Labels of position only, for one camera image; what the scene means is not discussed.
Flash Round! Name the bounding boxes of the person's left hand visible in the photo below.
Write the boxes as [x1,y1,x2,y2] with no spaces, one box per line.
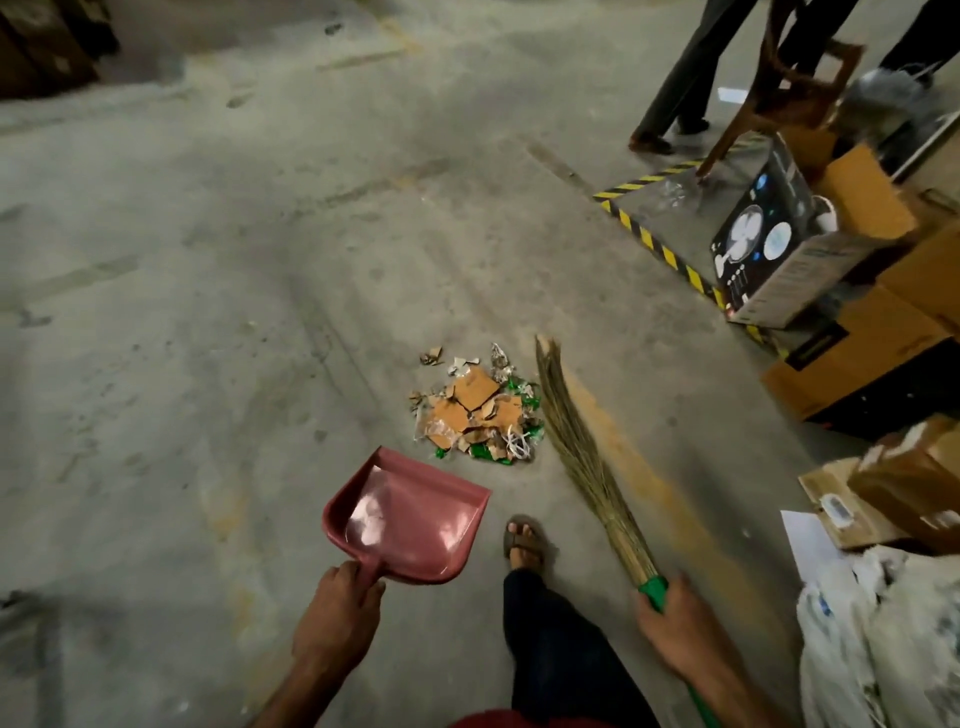
[291,560,387,678]

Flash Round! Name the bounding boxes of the person's right hand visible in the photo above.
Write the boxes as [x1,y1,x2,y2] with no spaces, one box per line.
[633,573,735,685]

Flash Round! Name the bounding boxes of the pink plastic dustpan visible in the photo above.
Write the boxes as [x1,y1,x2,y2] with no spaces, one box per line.
[321,446,492,588]

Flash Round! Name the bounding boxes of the grass broom with green handle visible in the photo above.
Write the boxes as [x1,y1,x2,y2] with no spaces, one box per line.
[534,335,723,728]

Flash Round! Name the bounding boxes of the person's left forearm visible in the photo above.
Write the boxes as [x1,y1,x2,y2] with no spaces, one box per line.
[251,658,355,728]

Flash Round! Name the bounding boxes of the person's right forearm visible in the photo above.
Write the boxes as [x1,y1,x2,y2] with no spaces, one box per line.
[678,646,798,728]

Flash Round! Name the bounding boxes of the person's dark trouser leg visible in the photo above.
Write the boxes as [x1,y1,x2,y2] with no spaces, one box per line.
[502,567,661,728]

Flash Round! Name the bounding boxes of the person's sandalled foot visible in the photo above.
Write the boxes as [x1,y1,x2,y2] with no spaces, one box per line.
[502,514,554,576]

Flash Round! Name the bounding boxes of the person's red shirt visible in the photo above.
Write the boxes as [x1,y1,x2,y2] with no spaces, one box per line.
[448,711,601,728]

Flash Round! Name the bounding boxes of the white paper sheet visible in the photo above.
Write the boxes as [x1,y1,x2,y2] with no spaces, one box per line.
[780,510,855,583]

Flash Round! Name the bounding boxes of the pile of cardboard scraps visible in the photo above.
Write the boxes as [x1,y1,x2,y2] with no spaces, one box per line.
[408,343,546,468]

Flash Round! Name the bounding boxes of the flat labelled cardboard box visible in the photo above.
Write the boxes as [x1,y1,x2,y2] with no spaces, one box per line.
[798,457,910,552]

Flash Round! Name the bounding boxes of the white plastic sack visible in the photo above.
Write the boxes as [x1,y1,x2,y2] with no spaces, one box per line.
[795,545,960,728]

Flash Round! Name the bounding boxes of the taped brown cardboard box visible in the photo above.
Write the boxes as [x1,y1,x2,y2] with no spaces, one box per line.
[847,414,960,555]

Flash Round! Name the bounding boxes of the large brown cardboard box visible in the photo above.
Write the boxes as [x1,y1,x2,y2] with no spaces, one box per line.
[761,283,955,423]

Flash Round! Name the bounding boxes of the black fan printed box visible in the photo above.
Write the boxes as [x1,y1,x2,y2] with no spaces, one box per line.
[709,133,880,330]

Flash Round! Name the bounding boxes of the clear plastic wrap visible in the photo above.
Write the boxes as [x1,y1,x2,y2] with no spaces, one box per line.
[643,177,702,214]

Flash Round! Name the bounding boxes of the open brown cardboard box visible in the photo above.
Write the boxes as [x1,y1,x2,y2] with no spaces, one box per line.
[796,126,921,243]

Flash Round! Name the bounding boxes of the brown wooden chair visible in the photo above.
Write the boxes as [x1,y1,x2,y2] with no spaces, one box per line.
[696,0,867,183]

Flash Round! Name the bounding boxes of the grey plastic bag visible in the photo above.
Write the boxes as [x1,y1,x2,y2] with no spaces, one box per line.
[834,66,942,147]

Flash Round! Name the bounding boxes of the dark stacked crates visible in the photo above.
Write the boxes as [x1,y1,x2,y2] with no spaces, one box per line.
[0,0,121,101]

